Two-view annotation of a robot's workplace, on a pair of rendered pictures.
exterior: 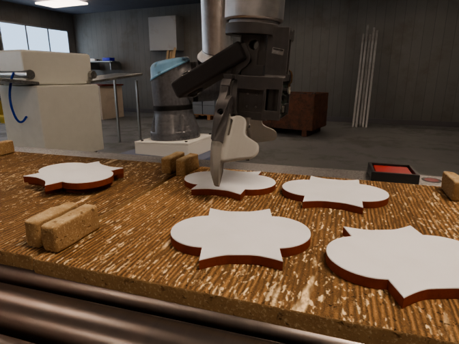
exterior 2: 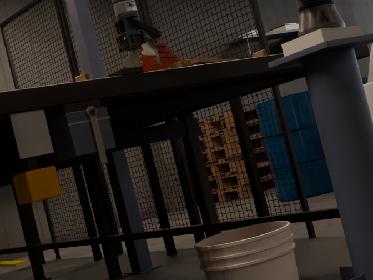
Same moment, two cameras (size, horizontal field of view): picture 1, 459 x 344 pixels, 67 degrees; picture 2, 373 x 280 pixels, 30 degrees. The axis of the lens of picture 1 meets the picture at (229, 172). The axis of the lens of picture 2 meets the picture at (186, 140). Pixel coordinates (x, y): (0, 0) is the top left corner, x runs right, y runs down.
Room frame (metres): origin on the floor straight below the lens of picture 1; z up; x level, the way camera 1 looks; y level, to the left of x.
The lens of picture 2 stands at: (1.83, -1.98, 0.64)
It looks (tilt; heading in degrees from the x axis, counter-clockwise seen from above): 1 degrees up; 122
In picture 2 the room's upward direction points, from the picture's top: 14 degrees counter-clockwise
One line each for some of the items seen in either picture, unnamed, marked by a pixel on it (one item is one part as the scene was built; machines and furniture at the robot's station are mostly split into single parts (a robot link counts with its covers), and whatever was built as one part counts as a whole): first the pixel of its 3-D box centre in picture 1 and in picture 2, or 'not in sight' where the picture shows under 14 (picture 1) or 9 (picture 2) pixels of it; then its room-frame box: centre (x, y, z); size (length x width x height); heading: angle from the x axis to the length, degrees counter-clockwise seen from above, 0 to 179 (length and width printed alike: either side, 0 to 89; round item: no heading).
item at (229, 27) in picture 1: (255, 74); (130, 32); (0.48, -0.03, 1.09); 0.09 x 0.08 x 0.12; 72
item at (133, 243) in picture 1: (292, 220); not in sight; (0.38, -0.07, 0.93); 0.41 x 0.35 x 0.02; 72
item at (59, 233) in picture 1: (72, 226); not in sight; (0.31, 0.15, 0.95); 0.06 x 0.02 x 0.03; 162
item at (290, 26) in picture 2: not in sight; (285, 29); (-1.85, 6.99, 1.98); 0.38 x 0.36 x 0.10; 67
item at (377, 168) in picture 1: (391, 173); not in sight; (0.61, -0.29, 0.92); 0.06 x 0.06 x 0.01; 73
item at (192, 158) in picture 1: (187, 164); (177, 65); (0.57, 0.07, 0.95); 0.06 x 0.02 x 0.03; 162
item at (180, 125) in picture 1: (174, 121); (318, 20); (1.06, 0.17, 0.96); 0.15 x 0.15 x 0.10
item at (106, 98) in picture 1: (77, 99); not in sight; (10.10, 4.31, 0.45); 2.63 x 0.84 x 0.90; 67
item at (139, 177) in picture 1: (19, 186); not in sight; (0.51, 0.32, 0.93); 0.41 x 0.35 x 0.02; 73
